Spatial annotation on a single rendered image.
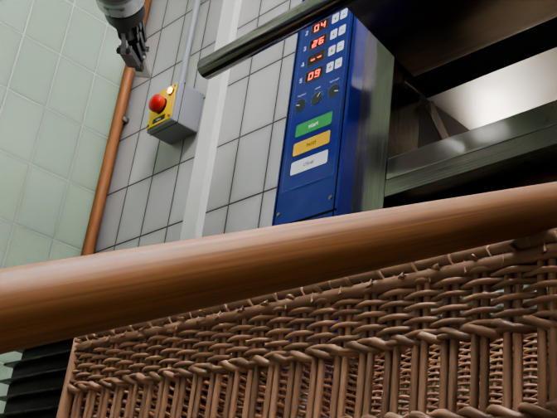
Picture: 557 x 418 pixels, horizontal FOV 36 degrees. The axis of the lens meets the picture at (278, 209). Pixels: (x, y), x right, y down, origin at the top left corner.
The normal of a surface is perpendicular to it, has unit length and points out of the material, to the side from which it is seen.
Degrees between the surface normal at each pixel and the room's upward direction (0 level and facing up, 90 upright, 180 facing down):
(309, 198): 90
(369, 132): 90
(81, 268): 62
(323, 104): 90
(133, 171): 90
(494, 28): 168
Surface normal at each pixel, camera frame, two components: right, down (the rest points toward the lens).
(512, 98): -0.12, 0.90
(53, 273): 0.38, -0.73
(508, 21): -0.27, 0.80
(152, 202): -0.72, -0.36
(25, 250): 0.68, -0.23
